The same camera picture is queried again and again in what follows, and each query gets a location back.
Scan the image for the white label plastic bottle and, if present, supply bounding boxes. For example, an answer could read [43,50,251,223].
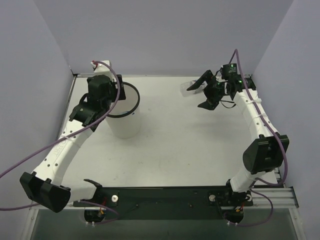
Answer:
[179,79,208,98]

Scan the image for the white bin black rim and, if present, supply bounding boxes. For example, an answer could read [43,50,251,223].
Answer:
[105,82,141,139]

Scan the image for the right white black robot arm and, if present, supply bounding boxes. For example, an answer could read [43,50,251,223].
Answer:
[187,63,290,193]

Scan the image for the aluminium frame rail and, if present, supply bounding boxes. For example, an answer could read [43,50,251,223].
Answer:
[244,74,301,210]

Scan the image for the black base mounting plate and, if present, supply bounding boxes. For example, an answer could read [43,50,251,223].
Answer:
[73,186,253,220]

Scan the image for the blue label plastic bottle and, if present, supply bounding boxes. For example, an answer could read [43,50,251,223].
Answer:
[119,109,135,118]

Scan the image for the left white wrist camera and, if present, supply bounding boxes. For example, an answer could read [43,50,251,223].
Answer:
[90,61,111,76]

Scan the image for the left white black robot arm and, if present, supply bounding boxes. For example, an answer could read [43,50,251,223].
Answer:
[19,74,126,213]

